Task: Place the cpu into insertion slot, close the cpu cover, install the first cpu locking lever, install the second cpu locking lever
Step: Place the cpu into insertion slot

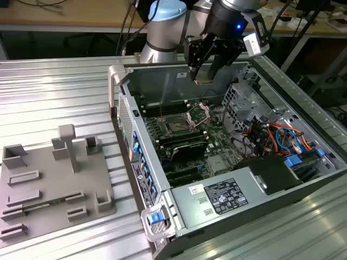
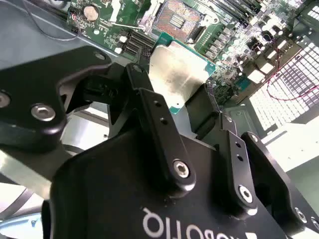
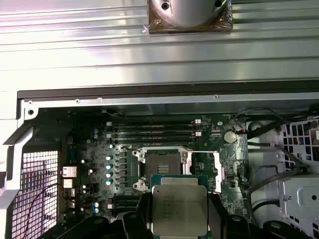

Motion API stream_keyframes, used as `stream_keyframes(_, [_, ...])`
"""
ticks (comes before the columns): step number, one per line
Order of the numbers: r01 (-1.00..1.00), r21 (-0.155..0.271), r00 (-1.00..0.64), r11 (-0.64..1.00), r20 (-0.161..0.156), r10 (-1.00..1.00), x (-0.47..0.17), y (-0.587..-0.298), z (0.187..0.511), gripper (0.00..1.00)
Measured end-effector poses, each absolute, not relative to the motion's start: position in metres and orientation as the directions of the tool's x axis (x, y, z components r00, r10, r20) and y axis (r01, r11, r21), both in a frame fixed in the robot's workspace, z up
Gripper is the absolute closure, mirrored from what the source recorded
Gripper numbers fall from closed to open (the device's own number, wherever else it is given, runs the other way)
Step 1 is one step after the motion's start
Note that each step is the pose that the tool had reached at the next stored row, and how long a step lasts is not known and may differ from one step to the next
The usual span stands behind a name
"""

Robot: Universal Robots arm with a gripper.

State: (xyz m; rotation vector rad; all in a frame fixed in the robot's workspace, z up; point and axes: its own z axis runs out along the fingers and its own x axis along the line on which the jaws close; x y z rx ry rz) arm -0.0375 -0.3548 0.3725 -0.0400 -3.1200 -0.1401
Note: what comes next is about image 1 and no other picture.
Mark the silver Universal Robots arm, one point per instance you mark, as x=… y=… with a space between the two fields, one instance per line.
x=162 y=40

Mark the silver drive cage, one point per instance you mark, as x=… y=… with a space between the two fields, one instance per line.
x=244 y=105

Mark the white sticker label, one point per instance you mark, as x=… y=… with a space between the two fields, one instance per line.
x=182 y=75

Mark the CPU socket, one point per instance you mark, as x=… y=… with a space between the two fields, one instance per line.
x=177 y=125

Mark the disk bay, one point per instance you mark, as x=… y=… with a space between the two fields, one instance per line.
x=311 y=168

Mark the expansion slot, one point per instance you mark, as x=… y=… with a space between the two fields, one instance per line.
x=184 y=178
x=181 y=171

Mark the green RAM stick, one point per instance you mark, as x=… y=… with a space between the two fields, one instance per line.
x=46 y=204

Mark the blue case latch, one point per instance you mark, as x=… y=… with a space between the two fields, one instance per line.
x=155 y=218

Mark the silver CPU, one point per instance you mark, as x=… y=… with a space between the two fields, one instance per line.
x=204 y=81

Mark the grey power supply unit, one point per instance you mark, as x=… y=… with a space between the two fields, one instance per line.
x=189 y=205

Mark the grey open PC case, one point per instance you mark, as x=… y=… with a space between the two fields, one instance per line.
x=271 y=214

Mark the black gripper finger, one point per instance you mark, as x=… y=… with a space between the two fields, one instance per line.
x=199 y=51
x=230 y=50

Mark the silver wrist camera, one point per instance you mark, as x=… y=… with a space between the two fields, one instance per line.
x=254 y=44

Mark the silver chipset heat sink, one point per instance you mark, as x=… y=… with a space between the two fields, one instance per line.
x=217 y=165

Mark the grey parts rack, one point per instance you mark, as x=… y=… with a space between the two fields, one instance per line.
x=54 y=184

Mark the small blue carrier tab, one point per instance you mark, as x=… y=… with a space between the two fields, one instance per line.
x=321 y=152

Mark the large blue carrier tab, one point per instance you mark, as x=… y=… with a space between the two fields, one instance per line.
x=294 y=161

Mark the wooden desk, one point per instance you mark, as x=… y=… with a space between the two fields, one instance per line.
x=81 y=16

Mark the green motherboard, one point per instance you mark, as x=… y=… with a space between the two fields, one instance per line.
x=222 y=146

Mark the black graphics card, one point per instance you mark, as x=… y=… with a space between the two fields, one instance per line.
x=189 y=151

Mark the black fan shroud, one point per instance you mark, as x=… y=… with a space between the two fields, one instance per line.
x=271 y=173

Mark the small white box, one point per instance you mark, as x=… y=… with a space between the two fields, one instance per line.
x=284 y=23

